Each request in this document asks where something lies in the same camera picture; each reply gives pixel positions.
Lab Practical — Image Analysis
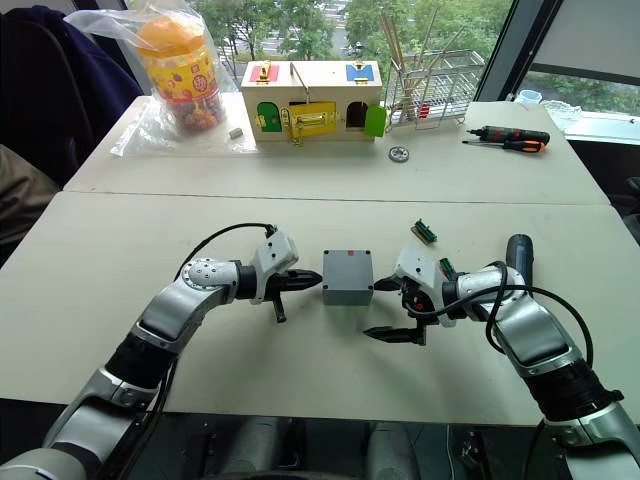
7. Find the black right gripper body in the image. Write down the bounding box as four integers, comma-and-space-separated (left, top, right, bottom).
399, 278, 437, 347

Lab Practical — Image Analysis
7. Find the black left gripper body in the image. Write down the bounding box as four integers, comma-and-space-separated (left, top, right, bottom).
270, 270, 297, 324

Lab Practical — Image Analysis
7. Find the grey plastic junction box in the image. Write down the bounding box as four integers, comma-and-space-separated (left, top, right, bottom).
321, 247, 377, 308

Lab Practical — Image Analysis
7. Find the dark grey electric screwdriver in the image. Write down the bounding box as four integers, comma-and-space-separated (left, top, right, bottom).
505, 233, 539, 287

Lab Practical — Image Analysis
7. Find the orange and black screwdriver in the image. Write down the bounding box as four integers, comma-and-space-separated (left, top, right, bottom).
463, 138, 549, 154

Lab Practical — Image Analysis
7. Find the wooden latch box toy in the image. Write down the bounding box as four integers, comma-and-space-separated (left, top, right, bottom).
240, 60, 389, 149

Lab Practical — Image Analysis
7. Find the black and red screwdriver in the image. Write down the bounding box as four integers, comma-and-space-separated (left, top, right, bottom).
465, 125, 552, 144

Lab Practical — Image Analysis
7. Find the candy jar with orange lid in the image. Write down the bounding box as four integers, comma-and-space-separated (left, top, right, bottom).
135, 14, 227, 134

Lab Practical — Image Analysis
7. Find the grey rounded shape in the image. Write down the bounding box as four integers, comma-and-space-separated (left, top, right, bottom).
363, 420, 426, 480
217, 414, 302, 480

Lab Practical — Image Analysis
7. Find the clear plastic bag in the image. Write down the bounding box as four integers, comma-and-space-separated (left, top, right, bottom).
63, 8, 254, 159

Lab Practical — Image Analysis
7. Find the black chair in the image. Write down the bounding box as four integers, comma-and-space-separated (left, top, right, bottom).
608, 172, 640, 229

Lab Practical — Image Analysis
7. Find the wooden chopstick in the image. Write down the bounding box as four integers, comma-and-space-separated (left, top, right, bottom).
378, 10, 404, 74

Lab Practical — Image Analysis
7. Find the brown cloth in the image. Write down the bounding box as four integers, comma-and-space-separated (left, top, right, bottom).
0, 144, 62, 264

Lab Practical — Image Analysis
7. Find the dark navy jacket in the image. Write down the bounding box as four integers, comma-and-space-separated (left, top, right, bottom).
0, 4, 145, 189

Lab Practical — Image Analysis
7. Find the white roller blind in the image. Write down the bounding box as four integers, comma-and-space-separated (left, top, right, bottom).
528, 0, 640, 81

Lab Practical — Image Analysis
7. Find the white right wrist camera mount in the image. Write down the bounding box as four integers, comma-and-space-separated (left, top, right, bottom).
391, 245, 459, 329

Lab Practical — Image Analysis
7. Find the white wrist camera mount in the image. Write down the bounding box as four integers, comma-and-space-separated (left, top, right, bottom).
249, 231, 301, 306
391, 245, 459, 329

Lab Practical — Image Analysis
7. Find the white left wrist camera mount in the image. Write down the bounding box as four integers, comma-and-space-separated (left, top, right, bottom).
249, 231, 301, 306

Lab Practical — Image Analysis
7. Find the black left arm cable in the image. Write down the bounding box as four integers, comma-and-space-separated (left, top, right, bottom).
118, 221, 280, 480

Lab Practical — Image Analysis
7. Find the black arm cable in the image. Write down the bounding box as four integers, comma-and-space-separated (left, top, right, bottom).
422, 259, 595, 480
118, 221, 280, 480

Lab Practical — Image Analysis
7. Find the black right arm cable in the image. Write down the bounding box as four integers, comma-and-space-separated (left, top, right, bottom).
422, 259, 595, 480

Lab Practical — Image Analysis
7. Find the metal wire rack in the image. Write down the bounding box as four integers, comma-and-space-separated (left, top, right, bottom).
383, 48, 488, 132

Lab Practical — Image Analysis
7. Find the dark window frame post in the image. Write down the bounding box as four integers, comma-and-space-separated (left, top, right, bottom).
471, 0, 542, 103

